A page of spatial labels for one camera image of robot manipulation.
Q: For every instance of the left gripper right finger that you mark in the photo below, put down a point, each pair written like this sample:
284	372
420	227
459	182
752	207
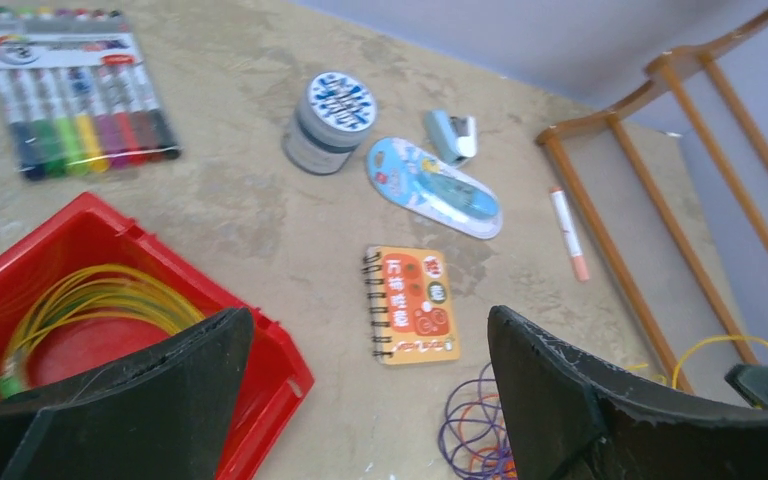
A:
572	415

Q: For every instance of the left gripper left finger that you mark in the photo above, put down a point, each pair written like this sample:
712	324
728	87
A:
163	412

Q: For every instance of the orange spiral notebook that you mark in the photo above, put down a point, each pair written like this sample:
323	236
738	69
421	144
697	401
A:
411	306

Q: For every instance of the red plastic bin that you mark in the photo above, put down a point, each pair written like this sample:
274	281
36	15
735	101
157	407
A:
88	286

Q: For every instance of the white orange pen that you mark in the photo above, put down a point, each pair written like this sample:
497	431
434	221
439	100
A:
570	237

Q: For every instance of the blue correction tape package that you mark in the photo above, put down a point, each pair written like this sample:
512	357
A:
414	179

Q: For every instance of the marker pen pack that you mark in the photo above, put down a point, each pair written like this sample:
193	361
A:
76	95

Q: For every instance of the wooden rack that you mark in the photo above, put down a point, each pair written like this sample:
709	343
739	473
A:
671	184

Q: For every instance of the small round tin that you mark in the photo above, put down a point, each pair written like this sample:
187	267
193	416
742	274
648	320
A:
333	117

